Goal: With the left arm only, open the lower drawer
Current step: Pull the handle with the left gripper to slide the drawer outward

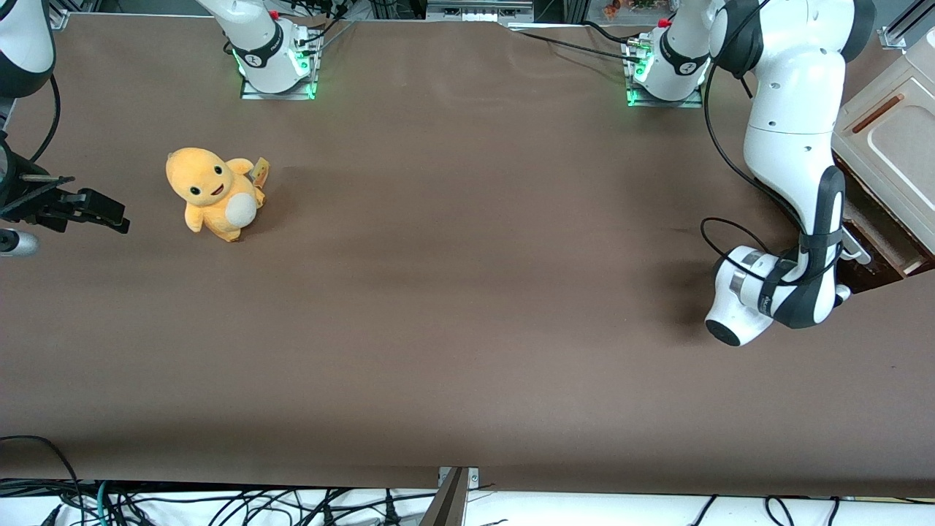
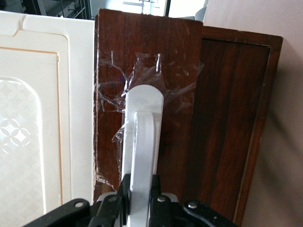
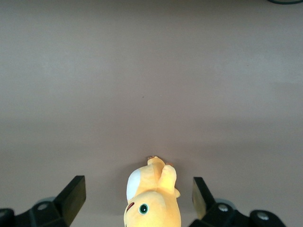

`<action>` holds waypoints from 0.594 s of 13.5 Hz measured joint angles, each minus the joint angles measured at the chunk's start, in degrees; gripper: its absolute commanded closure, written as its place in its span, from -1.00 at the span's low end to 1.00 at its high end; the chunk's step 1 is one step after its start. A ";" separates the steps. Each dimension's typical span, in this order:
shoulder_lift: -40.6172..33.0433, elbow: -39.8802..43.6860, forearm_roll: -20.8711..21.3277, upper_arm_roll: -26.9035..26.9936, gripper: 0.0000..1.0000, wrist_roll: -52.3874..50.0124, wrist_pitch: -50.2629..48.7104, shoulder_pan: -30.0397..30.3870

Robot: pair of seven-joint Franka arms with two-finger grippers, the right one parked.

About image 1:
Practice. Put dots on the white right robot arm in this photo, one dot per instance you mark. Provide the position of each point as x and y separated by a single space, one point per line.
259 44

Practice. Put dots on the aluminium frame profile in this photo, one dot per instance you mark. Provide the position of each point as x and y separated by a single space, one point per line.
902 33
58 18

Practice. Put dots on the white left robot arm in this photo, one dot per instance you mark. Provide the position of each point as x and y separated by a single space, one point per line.
792 109

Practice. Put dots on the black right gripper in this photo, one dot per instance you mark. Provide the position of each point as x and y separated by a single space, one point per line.
35 207

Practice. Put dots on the grey electronics box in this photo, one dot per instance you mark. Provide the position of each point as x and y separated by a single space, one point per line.
478 11

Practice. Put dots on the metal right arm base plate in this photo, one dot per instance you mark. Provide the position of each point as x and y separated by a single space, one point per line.
252 93

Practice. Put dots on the yellow plush toy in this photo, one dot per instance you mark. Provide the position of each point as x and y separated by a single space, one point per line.
208 186

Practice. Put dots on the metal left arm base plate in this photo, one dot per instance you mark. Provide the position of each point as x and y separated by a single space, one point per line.
694 102

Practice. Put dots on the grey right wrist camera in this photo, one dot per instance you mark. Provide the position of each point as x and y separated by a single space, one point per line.
18 243

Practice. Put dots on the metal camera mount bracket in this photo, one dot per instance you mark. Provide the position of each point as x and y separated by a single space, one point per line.
453 504

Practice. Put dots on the brown table cover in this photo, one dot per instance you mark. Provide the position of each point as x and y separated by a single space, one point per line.
467 292

